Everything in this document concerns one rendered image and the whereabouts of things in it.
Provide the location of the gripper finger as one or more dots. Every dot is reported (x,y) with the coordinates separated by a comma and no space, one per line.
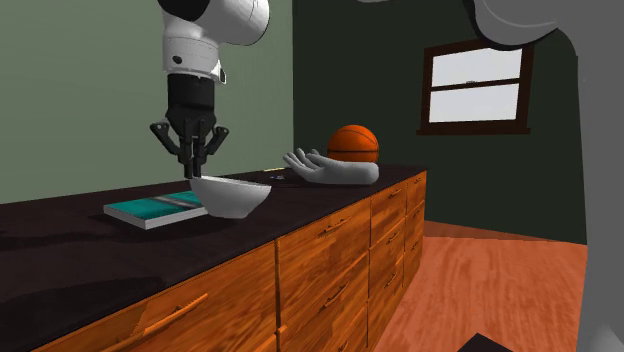
(199,153)
(188,151)

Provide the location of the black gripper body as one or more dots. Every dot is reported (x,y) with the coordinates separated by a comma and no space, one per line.
(191,100)

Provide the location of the white bowl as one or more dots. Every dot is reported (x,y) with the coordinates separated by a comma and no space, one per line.
(229,200)

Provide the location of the teal book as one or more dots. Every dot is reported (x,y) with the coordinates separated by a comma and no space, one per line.
(151,209)

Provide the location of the thin yellow stick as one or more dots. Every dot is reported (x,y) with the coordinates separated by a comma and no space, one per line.
(274,169)

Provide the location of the small blue grey thing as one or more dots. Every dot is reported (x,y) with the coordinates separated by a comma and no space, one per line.
(278,178)

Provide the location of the grey hand figure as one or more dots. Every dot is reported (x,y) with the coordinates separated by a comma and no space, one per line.
(336,171)

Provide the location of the orange basketball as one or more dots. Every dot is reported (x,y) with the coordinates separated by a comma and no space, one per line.
(353,142)

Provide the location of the wooden chest of drawers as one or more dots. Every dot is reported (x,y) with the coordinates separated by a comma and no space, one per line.
(322,253)

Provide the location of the dark framed window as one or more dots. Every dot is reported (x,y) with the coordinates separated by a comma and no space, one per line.
(475,88)

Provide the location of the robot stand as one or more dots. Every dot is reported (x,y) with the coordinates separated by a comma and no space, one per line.
(482,345)

